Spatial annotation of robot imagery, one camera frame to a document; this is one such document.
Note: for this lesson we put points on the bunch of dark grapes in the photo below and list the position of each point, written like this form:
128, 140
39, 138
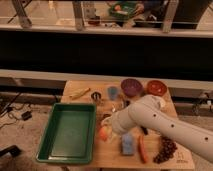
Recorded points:
167, 150

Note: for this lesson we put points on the green plastic tray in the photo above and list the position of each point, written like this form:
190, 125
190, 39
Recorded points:
69, 134

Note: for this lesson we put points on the yellow red apple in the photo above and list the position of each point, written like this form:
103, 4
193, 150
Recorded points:
103, 133

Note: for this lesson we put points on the black power adapter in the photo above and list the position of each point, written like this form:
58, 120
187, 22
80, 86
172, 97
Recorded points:
26, 115

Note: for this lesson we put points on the white cup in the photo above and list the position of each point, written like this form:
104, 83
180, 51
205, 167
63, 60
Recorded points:
162, 102

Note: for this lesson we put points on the red bowl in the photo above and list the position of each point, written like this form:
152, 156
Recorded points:
156, 87

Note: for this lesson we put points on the blue plastic cup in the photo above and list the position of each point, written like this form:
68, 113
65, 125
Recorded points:
112, 92

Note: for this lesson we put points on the blue sponge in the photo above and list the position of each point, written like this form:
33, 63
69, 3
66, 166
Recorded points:
127, 143

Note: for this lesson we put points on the black handled knife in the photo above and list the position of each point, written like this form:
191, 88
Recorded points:
144, 130

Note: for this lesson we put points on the orange carrot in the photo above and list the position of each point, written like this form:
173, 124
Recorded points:
142, 149

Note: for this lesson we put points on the black remote control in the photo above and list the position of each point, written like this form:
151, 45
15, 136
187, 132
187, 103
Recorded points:
106, 116

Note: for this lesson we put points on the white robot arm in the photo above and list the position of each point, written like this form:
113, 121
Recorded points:
146, 112

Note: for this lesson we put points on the purple bowl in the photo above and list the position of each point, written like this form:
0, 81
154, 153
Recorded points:
131, 87

